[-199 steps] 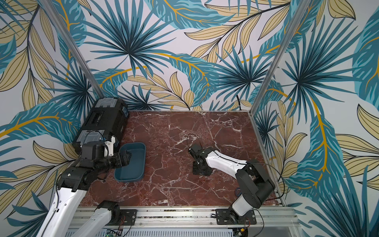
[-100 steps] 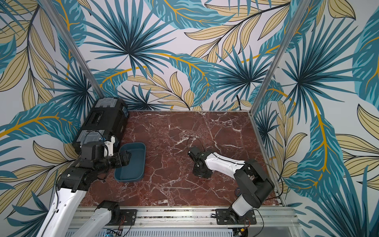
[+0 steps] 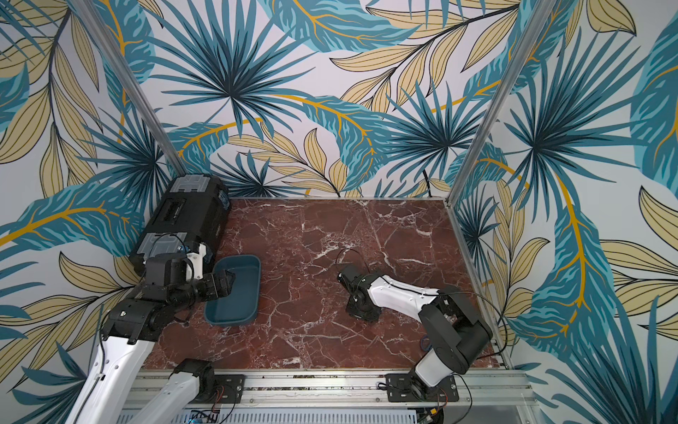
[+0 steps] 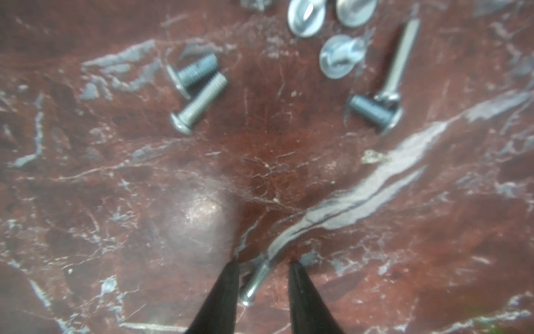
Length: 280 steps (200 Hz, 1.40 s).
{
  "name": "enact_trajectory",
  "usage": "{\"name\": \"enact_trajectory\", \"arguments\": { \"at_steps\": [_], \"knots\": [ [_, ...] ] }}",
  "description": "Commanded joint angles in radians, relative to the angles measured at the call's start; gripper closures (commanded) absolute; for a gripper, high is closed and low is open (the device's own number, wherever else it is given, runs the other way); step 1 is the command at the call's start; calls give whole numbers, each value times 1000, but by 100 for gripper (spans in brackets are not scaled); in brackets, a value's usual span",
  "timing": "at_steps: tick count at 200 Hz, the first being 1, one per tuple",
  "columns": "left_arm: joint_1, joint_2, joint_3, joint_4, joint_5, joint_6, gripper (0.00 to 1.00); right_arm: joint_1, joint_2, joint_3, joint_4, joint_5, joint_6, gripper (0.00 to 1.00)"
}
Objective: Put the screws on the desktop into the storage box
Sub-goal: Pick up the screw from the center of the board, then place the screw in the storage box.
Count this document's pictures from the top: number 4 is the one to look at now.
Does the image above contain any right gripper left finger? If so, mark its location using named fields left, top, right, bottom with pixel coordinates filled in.
left=186, top=261, right=240, bottom=334

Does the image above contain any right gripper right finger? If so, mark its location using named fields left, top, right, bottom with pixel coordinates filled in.
left=288, top=261, right=343, bottom=334

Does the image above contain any long silver screw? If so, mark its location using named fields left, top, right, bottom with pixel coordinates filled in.
left=239, top=259, right=275, bottom=307
left=375, top=18, right=421, bottom=104

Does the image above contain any short silver screw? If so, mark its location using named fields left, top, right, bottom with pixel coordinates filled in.
left=348, top=95, right=403, bottom=135
left=170, top=72, right=228, bottom=135
left=165, top=54, right=218, bottom=100

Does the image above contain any silver flange screw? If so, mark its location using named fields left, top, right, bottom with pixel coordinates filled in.
left=336, top=0, right=378, bottom=28
left=287, top=0, right=326, bottom=38
left=319, top=34, right=367, bottom=79

